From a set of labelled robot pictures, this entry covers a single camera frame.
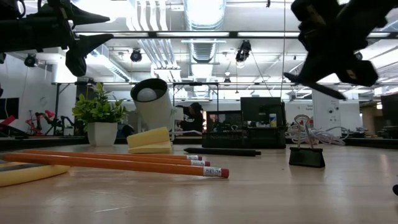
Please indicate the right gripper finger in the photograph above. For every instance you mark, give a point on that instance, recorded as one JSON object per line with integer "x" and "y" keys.
{"x": 359, "y": 73}
{"x": 315, "y": 73}

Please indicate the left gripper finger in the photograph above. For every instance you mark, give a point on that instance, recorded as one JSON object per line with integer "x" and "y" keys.
{"x": 81, "y": 53}
{"x": 87, "y": 17}

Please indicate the large black binder clip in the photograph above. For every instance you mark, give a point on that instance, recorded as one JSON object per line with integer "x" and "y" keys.
{"x": 306, "y": 158}

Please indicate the small black binder clip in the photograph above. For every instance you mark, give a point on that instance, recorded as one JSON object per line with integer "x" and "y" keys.
{"x": 234, "y": 127}

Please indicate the yellow sticky note pad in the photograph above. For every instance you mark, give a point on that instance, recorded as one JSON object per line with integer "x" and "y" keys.
{"x": 149, "y": 140}

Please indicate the orange pencil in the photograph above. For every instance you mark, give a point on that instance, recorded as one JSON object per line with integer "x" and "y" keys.
{"x": 109, "y": 164}
{"x": 194, "y": 157}
{"x": 155, "y": 159}

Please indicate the pink and black robot arm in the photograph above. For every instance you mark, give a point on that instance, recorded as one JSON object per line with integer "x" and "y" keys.
{"x": 40, "y": 119}
{"x": 6, "y": 121}

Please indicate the black mesh desk organizer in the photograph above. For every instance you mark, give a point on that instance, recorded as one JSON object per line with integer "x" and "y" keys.
{"x": 236, "y": 138}

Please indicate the black ceiling spotlight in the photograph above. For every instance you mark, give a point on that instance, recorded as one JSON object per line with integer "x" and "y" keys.
{"x": 30, "y": 60}
{"x": 136, "y": 56}
{"x": 243, "y": 51}

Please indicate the white square pillar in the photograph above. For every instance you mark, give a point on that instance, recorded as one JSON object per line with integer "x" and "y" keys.
{"x": 326, "y": 115}

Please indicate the green plant in white pot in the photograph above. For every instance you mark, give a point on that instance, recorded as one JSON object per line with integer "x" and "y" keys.
{"x": 99, "y": 109}

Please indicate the black monitor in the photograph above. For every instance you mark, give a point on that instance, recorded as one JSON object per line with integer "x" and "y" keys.
{"x": 261, "y": 107}
{"x": 7, "y": 108}

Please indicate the black overhead rig beam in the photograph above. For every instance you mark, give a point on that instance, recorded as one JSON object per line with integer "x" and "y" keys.
{"x": 152, "y": 34}

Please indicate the small dark object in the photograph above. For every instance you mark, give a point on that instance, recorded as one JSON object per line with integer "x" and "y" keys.
{"x": 395, "y": 189}

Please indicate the black pen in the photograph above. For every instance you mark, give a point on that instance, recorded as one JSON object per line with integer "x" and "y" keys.
{"x": 217, "y": 152}

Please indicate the person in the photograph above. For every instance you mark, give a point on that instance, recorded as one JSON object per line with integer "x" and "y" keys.
{"x": 191, "y": 116}

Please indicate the black aluminium table frame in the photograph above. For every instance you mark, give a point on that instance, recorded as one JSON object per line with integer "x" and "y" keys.
{"x": 37, "y": 141}

